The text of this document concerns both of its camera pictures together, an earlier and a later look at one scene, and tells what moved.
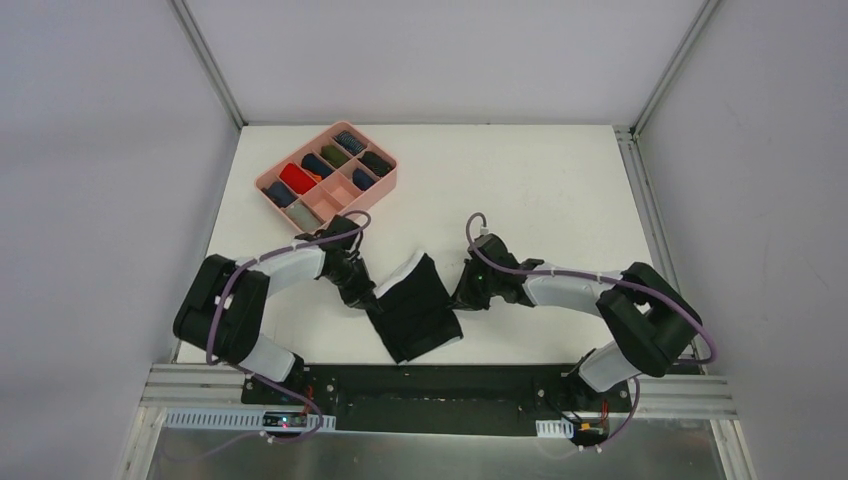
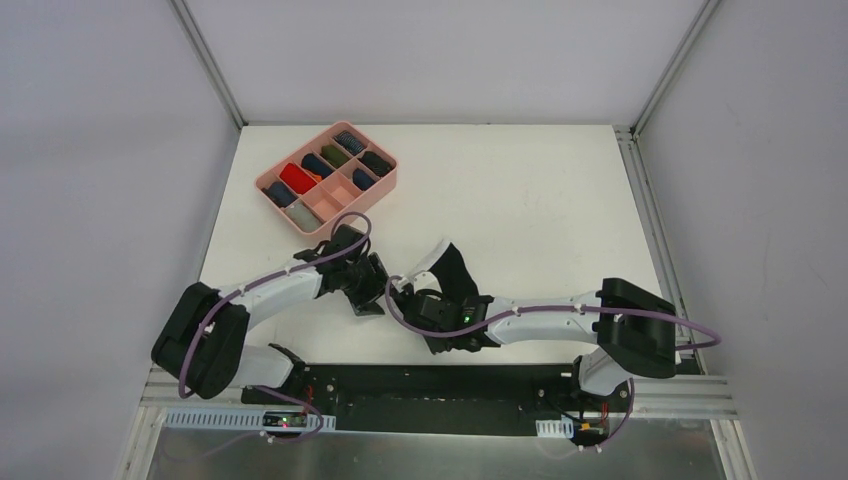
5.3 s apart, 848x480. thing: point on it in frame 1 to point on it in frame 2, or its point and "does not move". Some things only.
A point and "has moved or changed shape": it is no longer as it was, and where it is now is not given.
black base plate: [474, 399] does not move
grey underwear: [302, 217] does not move
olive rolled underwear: [333, 155] does not move
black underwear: [416, 311] has moved or changed shape
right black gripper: [464, 291] to [405, 299]
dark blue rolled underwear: [279, 194] does not move
